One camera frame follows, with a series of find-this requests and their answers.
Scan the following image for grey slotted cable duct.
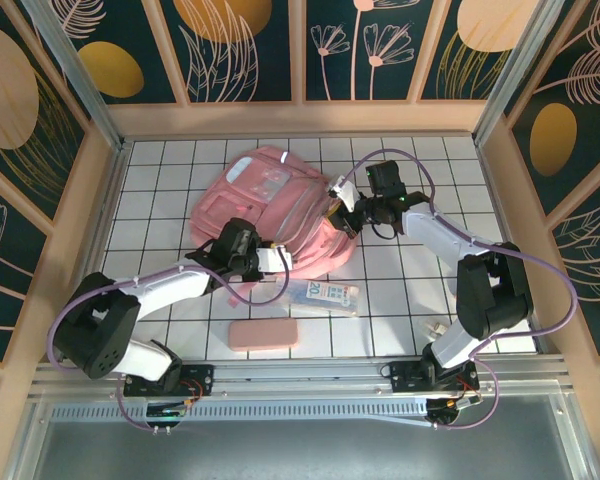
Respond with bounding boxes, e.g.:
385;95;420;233
47;402;431;426

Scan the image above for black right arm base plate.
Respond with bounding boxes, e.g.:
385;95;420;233
388;357;481;396

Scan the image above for aluminium frame post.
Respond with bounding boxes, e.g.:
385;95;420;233
472;0;566;146
22;0;129;154

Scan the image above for pink pencil case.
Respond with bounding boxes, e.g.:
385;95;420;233
228;318;300;353

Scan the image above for small circuit board with wires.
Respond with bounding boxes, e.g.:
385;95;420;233
426;394;483;426
146;403;190;420

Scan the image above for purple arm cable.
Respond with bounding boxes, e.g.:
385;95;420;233
47;244;294;434
337;148;579;434

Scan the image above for aluminium mounting rail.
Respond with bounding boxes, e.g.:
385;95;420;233
29;357;571;401

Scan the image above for grey metal base plate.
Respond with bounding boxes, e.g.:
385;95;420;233
9;394;600;480

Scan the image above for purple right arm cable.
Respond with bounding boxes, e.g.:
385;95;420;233
337;148;579;434

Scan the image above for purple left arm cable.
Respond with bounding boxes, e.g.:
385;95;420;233
47;244;294;434

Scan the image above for pink backpack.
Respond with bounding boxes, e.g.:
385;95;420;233
189;144;359;310

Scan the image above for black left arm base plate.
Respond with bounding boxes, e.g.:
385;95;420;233
123;363;216;398

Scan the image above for clear pack of blue pens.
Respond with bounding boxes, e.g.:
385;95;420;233
274;277;364;316

